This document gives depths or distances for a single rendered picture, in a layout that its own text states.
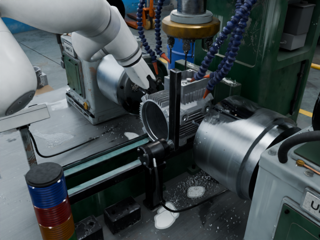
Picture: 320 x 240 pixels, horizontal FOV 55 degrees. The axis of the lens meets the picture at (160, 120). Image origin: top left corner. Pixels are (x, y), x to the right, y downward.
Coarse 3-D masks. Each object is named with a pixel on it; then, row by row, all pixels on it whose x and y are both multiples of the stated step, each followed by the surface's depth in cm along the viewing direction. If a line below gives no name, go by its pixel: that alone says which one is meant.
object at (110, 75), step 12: (108, 60) 123; (144, 60) 117; (108, 72) 120; (120, 72) 115; (108, 84) 120; (120, 84) 115; (132, 84) 117; (156, 84) 122; (108, 96) 126; (120, 96) 118; (132, 96) 121; (132, 108) 122
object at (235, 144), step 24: (240, 96) 89; (192, 120) 95; (216, 120) 82; (240, 120) 78; (264, 120) 76; (288, 120) 79; (216, 144) 80; (240, 144) 75; (264, 144) 73; (216, 168) 81; (240, 168) 74; (240, 192) 80
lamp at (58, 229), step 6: (72, 216) 57; (66, 222) 55; (72, 222) 57; (42, 228) 54; (48, 228) 53; (54, 228) 54; (60, 228) 54; (66, 228) 55; (72, 228) 57; (42, 234) 55; (48, 234) 54; (54, 234) 54; (60, 234) 55; (66, 234) 56
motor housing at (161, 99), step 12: (156, 96) 100; (168, 96) 100; (144, 108) 108; (156, 108) 112; (192, 108) 102; (144, 120) 111; (156, 120) 113; (168, 120) 97; (156, 132) 111; (168, 132) 99; (180, 132) 100; (192, 132) 105
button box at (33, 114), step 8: (40, 104) 101; (16, 112) 97; (24, 112) 98; (32, 112) 99; (40, 112) 101; (48, 112) 102; (0, 120) 94; (8, 120) 96; (16, 120) 97; (24, 120) 98; (32, 120) 99; (0, 128) 94; (8, 128) 95
